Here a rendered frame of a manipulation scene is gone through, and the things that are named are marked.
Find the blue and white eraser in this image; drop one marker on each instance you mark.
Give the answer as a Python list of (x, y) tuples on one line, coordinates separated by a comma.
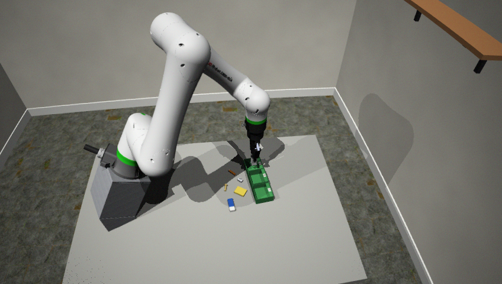
[(231, 205)]

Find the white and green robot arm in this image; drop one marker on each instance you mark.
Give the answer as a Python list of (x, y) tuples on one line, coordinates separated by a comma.
[(148, 144)]

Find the green rack of bins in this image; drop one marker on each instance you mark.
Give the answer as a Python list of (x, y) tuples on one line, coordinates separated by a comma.
[(259, 182)]

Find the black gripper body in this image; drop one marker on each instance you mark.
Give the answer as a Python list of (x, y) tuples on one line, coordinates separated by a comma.
[(255, 137)]

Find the yellow flat square pad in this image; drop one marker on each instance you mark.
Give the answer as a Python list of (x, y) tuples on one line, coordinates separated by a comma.
[(240, 191)]

